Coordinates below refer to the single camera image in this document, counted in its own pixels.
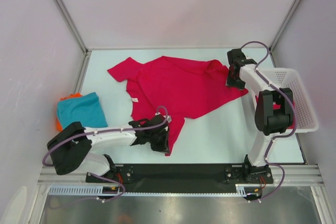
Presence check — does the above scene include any red t shirt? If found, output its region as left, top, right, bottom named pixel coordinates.
left=254, top=93, right=296, bottom=135
left=108, top=56, right=248, bottom=150

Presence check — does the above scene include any white plastic perforated basket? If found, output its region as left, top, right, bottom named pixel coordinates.
left=260, top=68, right=319, bottom=133

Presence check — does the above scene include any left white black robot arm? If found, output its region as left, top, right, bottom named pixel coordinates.
left=43, top=114, right=170, bottom=182

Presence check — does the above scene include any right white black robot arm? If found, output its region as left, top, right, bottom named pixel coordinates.
left=227, top=49, right=297, bottom=184

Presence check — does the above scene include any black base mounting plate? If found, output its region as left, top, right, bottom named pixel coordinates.
left=86, top=163, right=274, bottom=194

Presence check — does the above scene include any folded teal t shirt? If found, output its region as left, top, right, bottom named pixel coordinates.
left=56, top=92, right=108, bottom=129

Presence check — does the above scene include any folded orange t shirt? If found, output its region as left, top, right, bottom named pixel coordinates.
left=56, top=92, right=82, bottom=132

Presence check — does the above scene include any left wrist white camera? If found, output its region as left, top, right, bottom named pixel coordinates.
left=154, top=112, right=172, bottom=124

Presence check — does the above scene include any white slotted cable duct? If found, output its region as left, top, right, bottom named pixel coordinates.
left=48, top=185, right=261, bottom=197

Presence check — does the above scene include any aluminium frame rail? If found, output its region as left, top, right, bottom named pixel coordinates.
left=38, top=165, right=324, bottom=186

